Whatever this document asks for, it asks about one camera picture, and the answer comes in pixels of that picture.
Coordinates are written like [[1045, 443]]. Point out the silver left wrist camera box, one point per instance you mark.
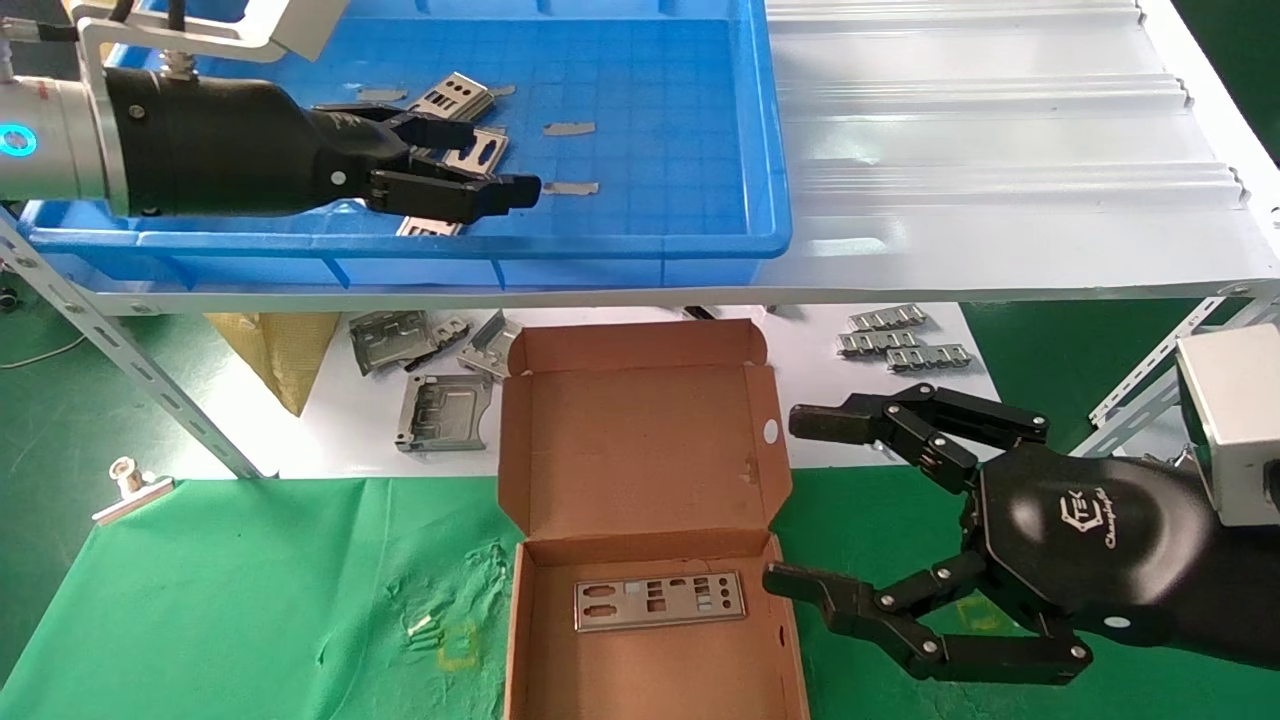
[[300, 25]]

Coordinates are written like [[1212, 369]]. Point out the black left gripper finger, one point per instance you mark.
[[435, 132], [460, 198]]

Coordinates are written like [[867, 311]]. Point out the brown cardboard box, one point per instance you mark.
[[640, 450]]

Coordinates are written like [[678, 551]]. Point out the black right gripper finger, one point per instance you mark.
[[850, 605], [840, 420]]

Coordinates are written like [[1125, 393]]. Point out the white tape scrap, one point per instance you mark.
[[422, 626]]

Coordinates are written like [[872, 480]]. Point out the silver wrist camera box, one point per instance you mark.
[[1235, 420], [300, 25]]

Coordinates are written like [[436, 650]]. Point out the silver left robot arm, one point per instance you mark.
[[60, 140]]

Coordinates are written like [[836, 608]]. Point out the slotted metal angle bar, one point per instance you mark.
[[1130, 422], [1150, 367], [130, 355]]

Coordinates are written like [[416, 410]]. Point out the silver metal clip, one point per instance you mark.
[[135, 492]]

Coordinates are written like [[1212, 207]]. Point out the metal IO shield plate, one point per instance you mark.
[[620, 603], [455, 95], [485, 152]]

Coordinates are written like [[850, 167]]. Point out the white corrugated shelf board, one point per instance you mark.
[[1000, 150]]

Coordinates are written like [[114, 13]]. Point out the green cloth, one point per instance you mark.
[[250, 580]]

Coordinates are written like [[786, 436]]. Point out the blue plastic tray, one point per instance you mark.
[[650, 100]]

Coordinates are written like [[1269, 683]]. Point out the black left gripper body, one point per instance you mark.
[[220, 145]]

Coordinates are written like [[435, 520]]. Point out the small black strip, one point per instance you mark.
[[700, 312]]

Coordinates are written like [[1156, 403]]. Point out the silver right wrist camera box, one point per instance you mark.
[[1235, 420]]

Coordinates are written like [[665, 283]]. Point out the yellow woven sack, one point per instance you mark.
[[280, 350]]

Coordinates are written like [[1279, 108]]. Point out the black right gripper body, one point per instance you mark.
[[1100, 550]]

